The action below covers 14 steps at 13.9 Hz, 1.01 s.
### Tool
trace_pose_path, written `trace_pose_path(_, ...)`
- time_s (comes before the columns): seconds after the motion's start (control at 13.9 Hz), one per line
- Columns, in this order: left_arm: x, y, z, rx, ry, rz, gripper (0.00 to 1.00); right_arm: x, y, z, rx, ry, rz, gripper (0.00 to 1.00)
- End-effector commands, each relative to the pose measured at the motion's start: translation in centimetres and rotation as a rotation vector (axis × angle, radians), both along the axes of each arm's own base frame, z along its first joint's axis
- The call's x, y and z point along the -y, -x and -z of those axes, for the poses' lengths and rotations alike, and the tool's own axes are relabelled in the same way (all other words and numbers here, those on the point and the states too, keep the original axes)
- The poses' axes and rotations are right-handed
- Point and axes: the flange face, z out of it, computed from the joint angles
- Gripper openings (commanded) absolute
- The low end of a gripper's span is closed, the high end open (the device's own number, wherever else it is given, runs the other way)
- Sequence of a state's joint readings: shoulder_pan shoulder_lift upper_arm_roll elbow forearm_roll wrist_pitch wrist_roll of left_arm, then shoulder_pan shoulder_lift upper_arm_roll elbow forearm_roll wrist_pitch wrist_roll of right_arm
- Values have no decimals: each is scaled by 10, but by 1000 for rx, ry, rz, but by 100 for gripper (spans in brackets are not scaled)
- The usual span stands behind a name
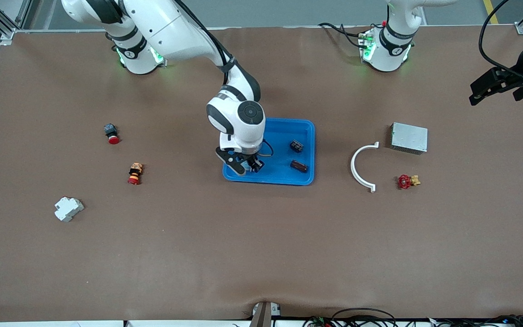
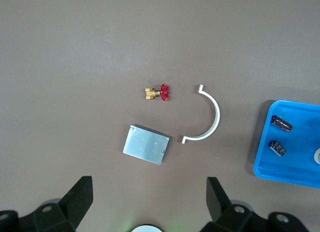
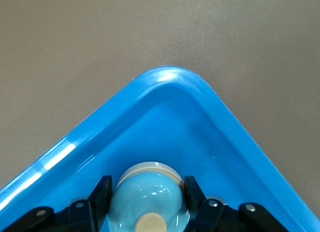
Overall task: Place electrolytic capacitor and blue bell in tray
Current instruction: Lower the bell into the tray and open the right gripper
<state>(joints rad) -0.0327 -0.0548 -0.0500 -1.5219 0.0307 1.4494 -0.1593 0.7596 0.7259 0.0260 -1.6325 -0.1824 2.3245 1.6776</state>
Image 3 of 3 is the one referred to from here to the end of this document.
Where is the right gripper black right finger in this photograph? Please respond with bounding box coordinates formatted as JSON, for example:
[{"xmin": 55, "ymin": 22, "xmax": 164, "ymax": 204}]
[{"xmin": 183, "ymin": 175, "xmax": 286, "ymax": 232}]

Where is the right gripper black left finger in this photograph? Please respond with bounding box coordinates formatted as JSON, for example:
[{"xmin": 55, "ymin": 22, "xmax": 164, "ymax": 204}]
[{"xmin": 2, "ymin": 175, "xmax": 114, "ymax": 232}]

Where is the blue plastic tray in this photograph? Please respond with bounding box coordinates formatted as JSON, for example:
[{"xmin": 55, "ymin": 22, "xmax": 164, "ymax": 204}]
[{"xmin": 0, "ymin": 64, "xmax": 320, "ymax": 232}]

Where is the blue desk bell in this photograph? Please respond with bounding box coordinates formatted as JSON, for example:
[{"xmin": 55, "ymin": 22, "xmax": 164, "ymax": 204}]
[{"xmin": 106, "ymin": 161, "xmax": 191, "ymax": 232}]

